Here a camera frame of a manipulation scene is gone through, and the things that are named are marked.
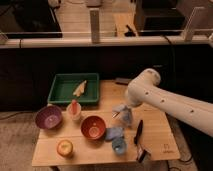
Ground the white cup with red item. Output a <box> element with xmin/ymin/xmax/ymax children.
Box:
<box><xmin>67</xmin><ymin>100</ymin><xmax>81</xmax><ymax>121</ymax></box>

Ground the red bowl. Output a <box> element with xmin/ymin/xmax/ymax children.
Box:
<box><xmin>81</xmin><ymin>116</ymin><xmax>106</xmax><ymax>140</ymax></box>

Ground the white angled bracket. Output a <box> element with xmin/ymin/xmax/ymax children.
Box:
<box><xmin>182</xmin><ymin>6</ymin><xmax>205</xmax><ymax>41</ymax></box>

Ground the yellow apple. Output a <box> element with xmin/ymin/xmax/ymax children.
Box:
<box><xmin>57</xmin><ymin>140</ymin><xmax>73</xmax><ymax>158</ymax></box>

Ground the green plastic tray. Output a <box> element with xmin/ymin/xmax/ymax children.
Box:
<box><xmin>47</xmin><ymin>73</ymin><xmax>100</xmax><ymax>105</ymax></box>

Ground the dark grey sponge block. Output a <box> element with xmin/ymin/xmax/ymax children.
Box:
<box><xmin>115</xmin><ymin>78</ymin><xmax>131</xmax><ymax>85</ymax></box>

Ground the blue cup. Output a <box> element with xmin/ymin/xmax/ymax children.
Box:
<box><xmin>112</xmin><ymin>137</ymin><xmax>127</xmax><ymax>155</ymax></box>

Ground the purple bowl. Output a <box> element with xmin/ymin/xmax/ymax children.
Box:
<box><xmin>35</xmin><ymin>105</ymin><xmax>62</xmax><ymax>130</ymax></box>

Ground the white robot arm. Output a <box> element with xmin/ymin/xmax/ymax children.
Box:
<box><xmin>125</xmin><ymin>68</ymin><xmax>213</xmax><ymax>137</ymax></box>

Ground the blue cloth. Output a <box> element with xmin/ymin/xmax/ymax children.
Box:
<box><xmin>105</xmin><ymin>126</ymin><xmax>124</xmax><ymax>141</ymax></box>

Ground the black object on shelf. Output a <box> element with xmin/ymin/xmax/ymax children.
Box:
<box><xmin>124</xmin><ymin>25</ymin><xmax>136</xmax><ymax>37</ymax></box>

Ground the grey-blue towel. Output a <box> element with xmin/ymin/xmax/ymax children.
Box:
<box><xmin>112</xmin><ymin>104</ymin><xmax>133</xmax><ymax>126</ymax></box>

